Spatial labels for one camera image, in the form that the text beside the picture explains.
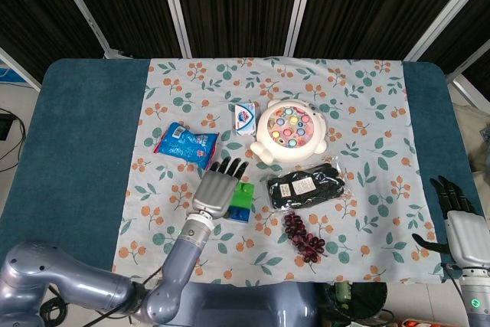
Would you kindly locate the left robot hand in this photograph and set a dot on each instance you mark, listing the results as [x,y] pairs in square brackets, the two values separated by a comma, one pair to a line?
[214,193]

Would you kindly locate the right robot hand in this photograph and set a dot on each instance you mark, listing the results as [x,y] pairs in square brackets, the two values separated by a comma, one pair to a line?
[467,235]

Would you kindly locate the green toy building block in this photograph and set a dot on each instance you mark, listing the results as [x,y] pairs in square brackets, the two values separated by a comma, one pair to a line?
[243,197]

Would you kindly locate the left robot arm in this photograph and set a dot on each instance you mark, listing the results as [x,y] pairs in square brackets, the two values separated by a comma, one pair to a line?
[76,288]

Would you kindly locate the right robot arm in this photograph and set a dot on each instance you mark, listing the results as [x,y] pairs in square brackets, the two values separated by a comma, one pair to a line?
[474,296]

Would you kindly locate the blue toy building block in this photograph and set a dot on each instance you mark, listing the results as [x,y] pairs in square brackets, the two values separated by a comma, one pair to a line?
[239,215]

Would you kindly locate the blue snack bag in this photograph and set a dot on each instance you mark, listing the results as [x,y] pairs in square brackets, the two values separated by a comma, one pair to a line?
[187,143]

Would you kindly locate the white blue soap box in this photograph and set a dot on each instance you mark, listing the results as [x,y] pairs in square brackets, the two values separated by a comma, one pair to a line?
[244,120]

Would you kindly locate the cream fishing game toy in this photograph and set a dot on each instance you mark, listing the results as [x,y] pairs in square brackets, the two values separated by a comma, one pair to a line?
[291,151]

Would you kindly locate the black gloves in plastic bag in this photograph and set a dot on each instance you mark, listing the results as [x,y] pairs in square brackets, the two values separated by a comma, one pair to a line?
[306,189]

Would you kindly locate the beige sack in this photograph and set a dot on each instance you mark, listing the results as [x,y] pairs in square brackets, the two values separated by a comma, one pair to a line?
[476,139]

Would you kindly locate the purple artificial grape bunch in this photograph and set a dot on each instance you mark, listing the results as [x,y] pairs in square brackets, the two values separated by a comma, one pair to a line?
[306,240]

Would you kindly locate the blue-grey robot torso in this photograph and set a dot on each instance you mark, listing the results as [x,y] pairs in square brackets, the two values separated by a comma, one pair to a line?
[249,306]

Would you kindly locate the black and green device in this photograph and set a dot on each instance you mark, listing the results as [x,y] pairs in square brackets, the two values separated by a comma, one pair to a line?
[363,296]

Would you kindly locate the floral print tablecloth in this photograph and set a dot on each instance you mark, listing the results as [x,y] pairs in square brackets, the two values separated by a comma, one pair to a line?
[383,143]

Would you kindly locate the teal table cover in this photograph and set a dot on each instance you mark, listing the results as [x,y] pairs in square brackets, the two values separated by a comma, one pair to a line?
[84,143]

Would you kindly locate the dark slatted partition panel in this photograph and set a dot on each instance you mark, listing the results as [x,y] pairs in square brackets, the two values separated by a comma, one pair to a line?
[471,36]
[126,1]
[30,5]
[237,1]
[367,1]

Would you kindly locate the black box on floor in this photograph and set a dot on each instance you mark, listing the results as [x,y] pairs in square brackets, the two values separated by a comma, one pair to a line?
[5,126]

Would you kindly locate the white partition frame post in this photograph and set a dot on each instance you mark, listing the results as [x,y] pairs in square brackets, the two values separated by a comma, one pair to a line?
[174,5]
[302,5]
[440,9]
[19,68]
[82,9]
[471,91]

